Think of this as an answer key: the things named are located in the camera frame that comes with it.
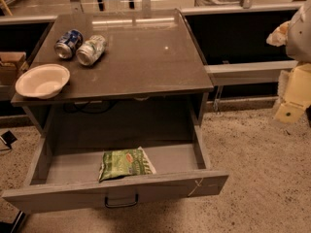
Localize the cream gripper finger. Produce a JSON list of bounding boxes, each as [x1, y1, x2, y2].
[[266, 21, 290, 47]]

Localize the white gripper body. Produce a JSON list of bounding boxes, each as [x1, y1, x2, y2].
[[273, 63, 311, 124]]

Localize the green jalapeno chip bag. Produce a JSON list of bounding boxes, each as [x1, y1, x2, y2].
[[98, 147, 156, 183]]

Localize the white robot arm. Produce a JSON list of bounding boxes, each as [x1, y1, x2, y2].
[[266, 0, 311, 124]]

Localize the grey cabinet with counter top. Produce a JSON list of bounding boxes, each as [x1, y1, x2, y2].
[[11, 9, 215, 138]]

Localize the open grey top drawer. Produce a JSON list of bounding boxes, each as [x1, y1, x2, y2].
[[3, 113, 228, 214]]

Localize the grey metal railing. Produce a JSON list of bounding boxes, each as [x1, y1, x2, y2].
[[181, 2, 301, 104]]

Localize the blue soda can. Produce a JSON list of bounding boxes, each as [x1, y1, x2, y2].
[[54, 29, 84, 59]]

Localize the white paper bowl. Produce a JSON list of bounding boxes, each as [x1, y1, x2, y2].
[[16, 64, 70, 99]]

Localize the cardboard box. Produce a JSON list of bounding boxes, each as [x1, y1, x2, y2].
[[0, 51, 29, 85]]

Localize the black floor device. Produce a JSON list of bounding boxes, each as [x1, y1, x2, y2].
[[0, 130, 17, 149]]

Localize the black cable under counter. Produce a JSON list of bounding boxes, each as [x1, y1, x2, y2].
[[62, 100, 119, 115]]

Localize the black drawer handle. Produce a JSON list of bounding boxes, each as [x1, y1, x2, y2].
[[104, 194, 139, 209]]

